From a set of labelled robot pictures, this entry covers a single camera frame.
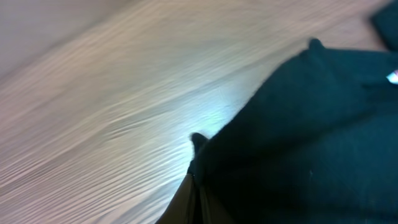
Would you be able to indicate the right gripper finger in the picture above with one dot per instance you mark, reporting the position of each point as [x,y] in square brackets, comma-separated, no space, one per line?
[190,204]

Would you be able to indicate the black t-shirt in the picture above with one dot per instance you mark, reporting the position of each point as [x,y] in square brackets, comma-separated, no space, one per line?
[317,142]

